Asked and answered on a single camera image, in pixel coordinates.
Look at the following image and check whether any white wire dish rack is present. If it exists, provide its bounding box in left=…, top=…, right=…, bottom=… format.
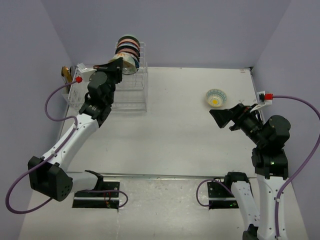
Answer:
left=66, top=41, right=149, bottom=115

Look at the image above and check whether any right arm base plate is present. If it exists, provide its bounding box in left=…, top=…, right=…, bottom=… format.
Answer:
left=207, top=181, right=239, bottom=210

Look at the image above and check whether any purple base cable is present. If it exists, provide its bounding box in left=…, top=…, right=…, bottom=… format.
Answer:
left=79, top=189, right=129, bottom=208
left=195, top=178, right=226, bottom=207

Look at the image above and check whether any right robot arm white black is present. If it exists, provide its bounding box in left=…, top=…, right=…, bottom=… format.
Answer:
left=209, top=103, right=291, bottom=240

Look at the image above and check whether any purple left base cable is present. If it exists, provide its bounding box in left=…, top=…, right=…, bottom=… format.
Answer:
left=79, top=189, right=129, bottom=208

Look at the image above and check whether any gold utensil in holder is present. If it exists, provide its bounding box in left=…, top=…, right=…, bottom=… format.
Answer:
left=61, top=66, right=73, bottom=84

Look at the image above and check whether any white bowl orange flower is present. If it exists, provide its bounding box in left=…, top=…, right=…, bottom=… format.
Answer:
left=108, top=52, right=137, bottom=75

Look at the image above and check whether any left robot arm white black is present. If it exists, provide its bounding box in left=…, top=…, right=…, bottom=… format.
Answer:
left=27, top=57, right=124, bottom=202

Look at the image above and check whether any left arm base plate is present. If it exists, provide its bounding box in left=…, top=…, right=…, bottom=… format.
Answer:
left=72, top=192, right=120, bottom=210

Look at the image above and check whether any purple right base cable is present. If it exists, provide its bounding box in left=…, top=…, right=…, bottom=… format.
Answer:
left=195, top=178, right=226, bottom=207

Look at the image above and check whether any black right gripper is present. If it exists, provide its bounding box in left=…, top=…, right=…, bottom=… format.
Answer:
left=210, top=102, right=268, bottom=146

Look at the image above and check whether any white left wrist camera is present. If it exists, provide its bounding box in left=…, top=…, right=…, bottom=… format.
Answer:
left=74, top=63, right=96, bottom=83

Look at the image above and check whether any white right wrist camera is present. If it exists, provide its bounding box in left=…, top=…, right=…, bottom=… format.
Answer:
left=250, top=91, right=274, bottom=113

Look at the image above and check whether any dark blue patterned bowl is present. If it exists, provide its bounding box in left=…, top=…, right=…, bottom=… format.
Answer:
left=133, top=57, right=140, bottom=69

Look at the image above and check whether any yellow blue patterned bowl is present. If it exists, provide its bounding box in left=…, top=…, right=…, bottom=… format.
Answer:
left=205, top=88, right=227, bottom=108

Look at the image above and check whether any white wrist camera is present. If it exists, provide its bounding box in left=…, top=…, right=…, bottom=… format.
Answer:
left=250, top=91, right=274, bottom=113
left=74, top=63, right=96, bottom=83

